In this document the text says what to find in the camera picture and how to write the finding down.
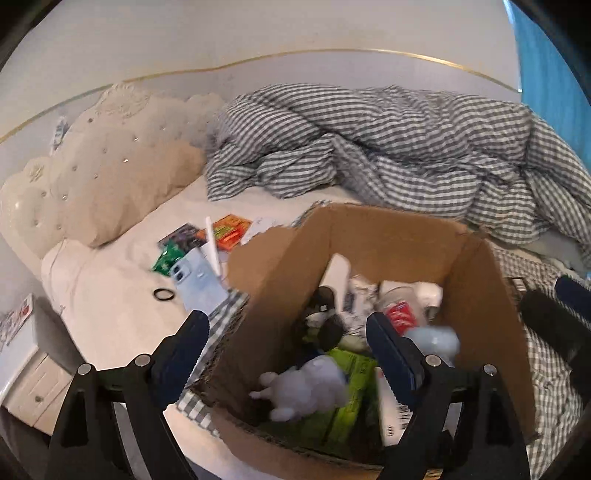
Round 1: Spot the dark printed packet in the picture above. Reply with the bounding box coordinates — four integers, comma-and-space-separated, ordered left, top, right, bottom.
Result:
158, 223, 199, 250

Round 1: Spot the white tube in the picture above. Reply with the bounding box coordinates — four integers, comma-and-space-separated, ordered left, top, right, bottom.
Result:
321, 254, 352, 315

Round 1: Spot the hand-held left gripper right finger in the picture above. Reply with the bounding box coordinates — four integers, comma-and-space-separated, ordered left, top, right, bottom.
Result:
366, 313, 532, 480

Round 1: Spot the white barcode box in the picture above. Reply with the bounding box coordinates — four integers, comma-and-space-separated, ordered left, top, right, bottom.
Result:
376, 367, 416, 448

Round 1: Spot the orange packet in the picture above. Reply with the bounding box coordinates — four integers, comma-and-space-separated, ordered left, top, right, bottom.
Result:
196, 215, 252, 252

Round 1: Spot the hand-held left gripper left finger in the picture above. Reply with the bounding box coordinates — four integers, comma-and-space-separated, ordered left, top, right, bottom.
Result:
44, 310, 211, 480

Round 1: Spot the white stick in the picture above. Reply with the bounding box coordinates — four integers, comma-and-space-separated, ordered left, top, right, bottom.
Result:
204, 217, 222, 282

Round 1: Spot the green wet wipes packet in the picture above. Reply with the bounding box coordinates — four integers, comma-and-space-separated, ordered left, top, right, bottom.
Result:
295, 348, 379, 455

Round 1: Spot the white nightstand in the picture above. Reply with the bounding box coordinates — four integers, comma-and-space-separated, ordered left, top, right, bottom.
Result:
0, 295, 75, 435

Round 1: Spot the light blue phone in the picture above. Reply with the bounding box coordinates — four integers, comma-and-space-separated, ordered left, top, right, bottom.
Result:
170, 247, 229, 317

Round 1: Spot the light blue tissue pack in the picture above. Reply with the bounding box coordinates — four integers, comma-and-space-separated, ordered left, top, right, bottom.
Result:
406, 325, 461, 367

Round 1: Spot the white mattress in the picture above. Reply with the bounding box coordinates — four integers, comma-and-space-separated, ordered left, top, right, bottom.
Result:
41, 175, 333, 480

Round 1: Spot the printed paper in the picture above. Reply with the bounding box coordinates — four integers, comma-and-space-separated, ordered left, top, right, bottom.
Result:
0, 295, 35, 352

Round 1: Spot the cardboard box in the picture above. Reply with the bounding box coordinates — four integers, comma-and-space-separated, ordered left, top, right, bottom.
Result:
191, 203, 539, 467

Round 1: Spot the blue curtain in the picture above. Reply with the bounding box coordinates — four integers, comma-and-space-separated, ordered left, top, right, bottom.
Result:
505, 0, 591, 171

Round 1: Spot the white soft object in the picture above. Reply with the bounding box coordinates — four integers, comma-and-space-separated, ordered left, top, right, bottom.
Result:
249, 355, 349, 423

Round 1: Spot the white paper roll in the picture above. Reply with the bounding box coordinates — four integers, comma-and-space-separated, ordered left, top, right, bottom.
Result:
411, 281, 444, 311

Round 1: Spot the white grey printed packet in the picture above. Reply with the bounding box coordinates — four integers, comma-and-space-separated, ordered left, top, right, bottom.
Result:
344, 274, 382, 333

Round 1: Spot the black round object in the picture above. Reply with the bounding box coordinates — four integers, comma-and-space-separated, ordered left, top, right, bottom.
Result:
302, 286, 345, 352

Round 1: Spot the white paper sheet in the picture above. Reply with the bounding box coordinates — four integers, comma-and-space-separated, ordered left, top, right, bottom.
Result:
240, 216, 278, 245

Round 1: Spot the grey checkered duvet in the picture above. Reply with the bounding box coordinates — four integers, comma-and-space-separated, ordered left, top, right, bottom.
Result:
205, 83, 591, 245

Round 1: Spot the cream tufted headboard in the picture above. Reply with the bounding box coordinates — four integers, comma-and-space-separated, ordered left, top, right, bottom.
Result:
0, 83, 225, 273

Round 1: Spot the red packet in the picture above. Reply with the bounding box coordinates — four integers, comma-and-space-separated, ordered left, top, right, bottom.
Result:
385, 300, 423, 335

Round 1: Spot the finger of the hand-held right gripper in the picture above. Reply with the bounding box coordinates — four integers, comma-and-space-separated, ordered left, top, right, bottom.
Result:
519, 288, 586, 366
554, 275, 591, 320

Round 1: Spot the small green packet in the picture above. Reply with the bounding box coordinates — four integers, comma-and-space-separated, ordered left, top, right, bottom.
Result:
152, 243, 190, 274

